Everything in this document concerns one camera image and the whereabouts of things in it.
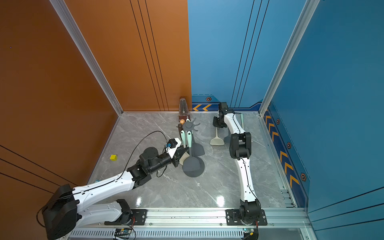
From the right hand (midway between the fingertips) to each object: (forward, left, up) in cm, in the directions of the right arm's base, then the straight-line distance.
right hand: (216, 124), depth 113 cm
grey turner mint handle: (-14, -7, +1) cm, 16 cm away
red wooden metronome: (+4, +24, +11) cm, 27 cm away
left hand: (-34, +19, +24) cm, 46 cm away
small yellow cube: (-29, +66, +3) cm, 73 cm away
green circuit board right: (-66, -12, -4) cm, 67 cm away
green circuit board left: (-67, +51, -3) cm, 84 cm away
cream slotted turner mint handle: (-36, +19, +18) cm, 44 cm away
